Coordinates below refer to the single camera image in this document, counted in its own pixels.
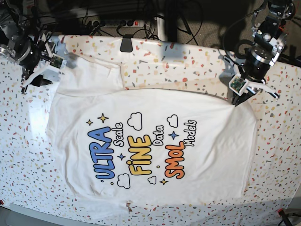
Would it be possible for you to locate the white power strip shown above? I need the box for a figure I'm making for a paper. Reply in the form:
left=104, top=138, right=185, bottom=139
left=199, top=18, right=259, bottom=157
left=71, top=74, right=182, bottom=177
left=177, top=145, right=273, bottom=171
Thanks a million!
left=91, top=19, right=144, bottom=28

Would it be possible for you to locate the white printed T-shirt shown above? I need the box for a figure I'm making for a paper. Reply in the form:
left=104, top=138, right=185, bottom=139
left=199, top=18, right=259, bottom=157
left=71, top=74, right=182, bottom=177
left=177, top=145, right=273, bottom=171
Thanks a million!
left=47, top=57, right=257, bottom=208

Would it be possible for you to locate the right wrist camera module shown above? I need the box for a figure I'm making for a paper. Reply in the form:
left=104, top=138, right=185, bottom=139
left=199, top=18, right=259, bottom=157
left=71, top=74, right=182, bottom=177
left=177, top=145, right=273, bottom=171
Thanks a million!
left=50, top=54, right=64, bottom=69

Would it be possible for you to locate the terrazzo pattern tablecloth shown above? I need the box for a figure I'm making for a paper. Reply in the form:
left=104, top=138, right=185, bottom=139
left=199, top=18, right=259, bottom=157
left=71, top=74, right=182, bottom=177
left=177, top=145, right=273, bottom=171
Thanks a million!
left=0, top=35, right=301, bottom=226

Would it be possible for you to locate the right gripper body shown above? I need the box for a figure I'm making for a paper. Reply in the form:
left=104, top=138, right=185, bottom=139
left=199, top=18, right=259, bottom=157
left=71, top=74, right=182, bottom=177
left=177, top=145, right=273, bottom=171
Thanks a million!
left=9, top=35, right=56, bottom=78

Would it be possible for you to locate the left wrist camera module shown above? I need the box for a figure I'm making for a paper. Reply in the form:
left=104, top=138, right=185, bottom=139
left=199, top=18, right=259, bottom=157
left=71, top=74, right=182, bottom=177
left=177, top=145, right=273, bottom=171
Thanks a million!
left=229, top=75, right=248, bottom=96

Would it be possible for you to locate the black table clamp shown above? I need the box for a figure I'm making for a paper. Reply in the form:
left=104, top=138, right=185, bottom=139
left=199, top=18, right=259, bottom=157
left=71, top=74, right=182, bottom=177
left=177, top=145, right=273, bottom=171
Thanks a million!
left=120, top=34, right=133, bottom=53

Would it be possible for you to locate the black camera stand pole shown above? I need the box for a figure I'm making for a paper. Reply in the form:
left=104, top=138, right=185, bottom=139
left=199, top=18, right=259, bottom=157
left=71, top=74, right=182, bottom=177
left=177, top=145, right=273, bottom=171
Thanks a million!
left=164, top=0, right=177, bottom=42

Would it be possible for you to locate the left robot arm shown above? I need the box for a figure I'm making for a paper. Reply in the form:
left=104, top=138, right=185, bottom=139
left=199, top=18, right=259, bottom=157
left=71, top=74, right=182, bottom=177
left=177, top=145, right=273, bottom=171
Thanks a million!
left=229, top=0, right=296, bottom=106

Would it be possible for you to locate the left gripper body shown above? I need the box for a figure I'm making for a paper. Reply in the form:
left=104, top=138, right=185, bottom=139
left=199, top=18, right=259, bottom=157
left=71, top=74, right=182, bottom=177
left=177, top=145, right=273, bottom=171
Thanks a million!
left=243, top=46, right=272, bottom=81

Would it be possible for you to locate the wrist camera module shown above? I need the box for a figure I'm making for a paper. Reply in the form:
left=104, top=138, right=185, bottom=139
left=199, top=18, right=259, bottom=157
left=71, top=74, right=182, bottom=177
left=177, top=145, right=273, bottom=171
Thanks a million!
left=50, top=54, right=64, bottom=69
left=229, top=75, right=248, bottom=96

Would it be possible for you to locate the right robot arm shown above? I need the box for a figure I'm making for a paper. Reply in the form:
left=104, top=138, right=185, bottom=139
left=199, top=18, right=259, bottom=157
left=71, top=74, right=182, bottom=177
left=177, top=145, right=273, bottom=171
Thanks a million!
left=0, top=0, right=54, bottom=94

